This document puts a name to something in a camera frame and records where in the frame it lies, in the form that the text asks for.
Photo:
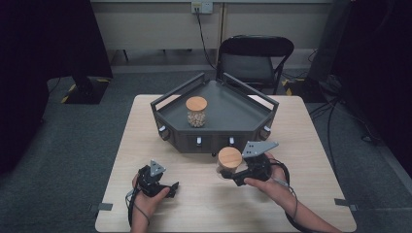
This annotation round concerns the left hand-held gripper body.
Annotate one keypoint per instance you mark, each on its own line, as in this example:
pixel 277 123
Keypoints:
pixel 150 181

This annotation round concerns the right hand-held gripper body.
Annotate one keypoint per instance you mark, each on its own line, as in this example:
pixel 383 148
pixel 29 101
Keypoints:
pixel 259 170

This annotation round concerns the glass jar with brown nuts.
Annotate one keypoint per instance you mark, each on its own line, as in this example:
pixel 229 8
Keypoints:
pixel 229 157

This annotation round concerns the dark grey corner shelf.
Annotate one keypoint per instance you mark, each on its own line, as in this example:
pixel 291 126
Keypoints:
pixel 226 113

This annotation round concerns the glass jar with white beans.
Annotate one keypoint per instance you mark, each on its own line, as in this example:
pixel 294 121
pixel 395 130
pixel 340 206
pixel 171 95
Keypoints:
pixel 196 105

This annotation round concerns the person's left hand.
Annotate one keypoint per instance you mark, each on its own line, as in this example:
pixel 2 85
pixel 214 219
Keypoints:
pixel 147 204

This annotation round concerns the person's right hand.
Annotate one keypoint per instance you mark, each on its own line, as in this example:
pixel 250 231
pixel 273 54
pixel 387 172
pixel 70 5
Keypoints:
pixel 278 184

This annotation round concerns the black folding chair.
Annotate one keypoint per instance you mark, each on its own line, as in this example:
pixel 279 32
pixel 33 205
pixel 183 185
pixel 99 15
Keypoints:
pixel 249 64

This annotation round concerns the black stand base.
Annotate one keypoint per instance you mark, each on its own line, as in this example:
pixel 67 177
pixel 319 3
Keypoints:
pixel 85 92

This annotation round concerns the grey upright panel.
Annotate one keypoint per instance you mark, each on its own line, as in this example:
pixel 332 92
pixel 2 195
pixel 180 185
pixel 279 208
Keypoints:
pixel 328 39

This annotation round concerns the dark curtain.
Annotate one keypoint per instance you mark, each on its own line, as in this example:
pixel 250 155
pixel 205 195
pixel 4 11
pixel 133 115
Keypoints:
pixel 382 64
pixel 39 64

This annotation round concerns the white wall socket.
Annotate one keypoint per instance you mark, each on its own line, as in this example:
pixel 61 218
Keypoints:
pixel 201 7

